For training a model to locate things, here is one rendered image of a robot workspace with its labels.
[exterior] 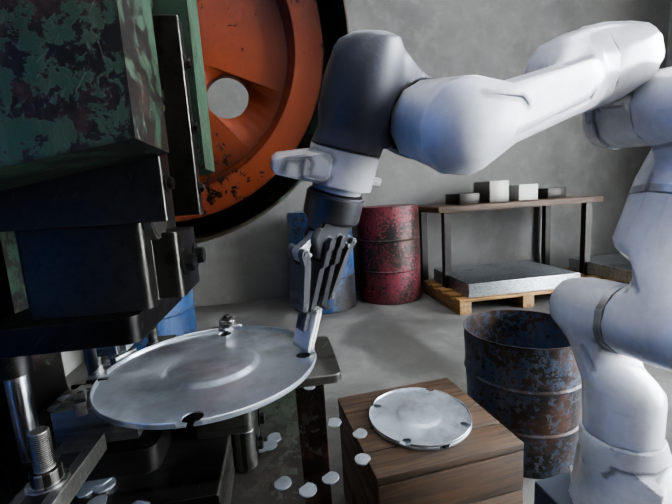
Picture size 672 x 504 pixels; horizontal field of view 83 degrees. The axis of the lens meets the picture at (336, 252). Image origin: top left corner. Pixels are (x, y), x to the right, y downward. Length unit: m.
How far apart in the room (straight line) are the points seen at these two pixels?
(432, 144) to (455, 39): 4.12
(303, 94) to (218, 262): 3.15
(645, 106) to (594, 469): 0.57
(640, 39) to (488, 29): 4.05
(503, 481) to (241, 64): 1.19
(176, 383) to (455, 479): 0.78
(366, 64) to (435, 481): 0.94
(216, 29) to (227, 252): 3.09
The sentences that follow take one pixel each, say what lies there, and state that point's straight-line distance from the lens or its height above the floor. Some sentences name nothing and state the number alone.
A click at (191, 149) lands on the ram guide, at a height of 1.09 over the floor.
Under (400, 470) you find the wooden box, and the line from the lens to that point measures 1.05.
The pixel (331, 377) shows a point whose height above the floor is 0.78.
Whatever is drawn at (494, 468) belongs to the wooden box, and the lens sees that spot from 1.17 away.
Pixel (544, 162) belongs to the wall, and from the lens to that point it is 4.81.
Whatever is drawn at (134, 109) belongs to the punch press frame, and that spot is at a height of 1.08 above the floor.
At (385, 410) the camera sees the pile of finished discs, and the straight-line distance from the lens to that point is 1.24.
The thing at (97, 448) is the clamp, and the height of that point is 0.75.
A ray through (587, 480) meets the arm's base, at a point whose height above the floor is 0.51.
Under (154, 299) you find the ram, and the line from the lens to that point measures 0.49.
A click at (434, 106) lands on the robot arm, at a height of 1.09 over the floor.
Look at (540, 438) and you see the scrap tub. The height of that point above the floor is 0.16.
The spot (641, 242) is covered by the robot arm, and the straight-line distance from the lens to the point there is 0.73.
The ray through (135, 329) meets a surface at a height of 0.87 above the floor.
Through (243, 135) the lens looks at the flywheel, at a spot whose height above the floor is 1.15.
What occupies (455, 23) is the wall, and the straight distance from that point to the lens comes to 4.56.
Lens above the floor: 1.01
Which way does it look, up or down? 8 degrees down
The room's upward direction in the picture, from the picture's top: 4 degrees counter-clockwise
